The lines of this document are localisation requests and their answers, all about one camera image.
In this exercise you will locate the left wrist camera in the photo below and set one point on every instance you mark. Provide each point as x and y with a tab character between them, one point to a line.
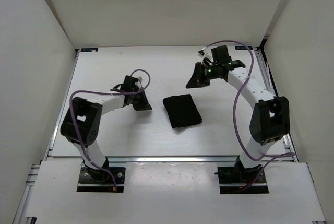
131	84

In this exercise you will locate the white front cover board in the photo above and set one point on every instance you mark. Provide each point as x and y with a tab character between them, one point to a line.
174	193

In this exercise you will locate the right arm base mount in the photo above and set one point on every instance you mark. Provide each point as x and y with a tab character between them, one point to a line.
233	180

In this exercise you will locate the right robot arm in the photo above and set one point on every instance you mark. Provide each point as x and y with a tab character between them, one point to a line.
270	119

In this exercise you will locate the aluminium frame rail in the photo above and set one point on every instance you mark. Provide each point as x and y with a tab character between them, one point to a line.
170	159

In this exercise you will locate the blue corner label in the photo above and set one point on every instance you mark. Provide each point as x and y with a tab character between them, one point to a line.
240	47
89	49

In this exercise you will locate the right blue corner label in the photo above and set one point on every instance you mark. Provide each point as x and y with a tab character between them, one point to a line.
240	47

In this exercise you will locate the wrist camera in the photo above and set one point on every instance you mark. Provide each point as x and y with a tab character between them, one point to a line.
219	55
131	84

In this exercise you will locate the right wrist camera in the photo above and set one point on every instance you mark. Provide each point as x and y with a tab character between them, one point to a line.
219	55

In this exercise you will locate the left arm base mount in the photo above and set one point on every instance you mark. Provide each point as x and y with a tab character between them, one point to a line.
87	183

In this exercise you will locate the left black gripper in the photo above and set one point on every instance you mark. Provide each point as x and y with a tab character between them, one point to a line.
144	105

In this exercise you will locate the black skirt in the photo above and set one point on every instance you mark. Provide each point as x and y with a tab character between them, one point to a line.
182	111

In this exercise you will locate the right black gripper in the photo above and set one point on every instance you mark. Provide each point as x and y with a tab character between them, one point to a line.
197	80

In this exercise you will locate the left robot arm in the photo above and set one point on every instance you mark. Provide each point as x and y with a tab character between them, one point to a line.
81	123

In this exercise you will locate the left blue corner label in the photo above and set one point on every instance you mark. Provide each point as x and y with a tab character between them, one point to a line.
89	49

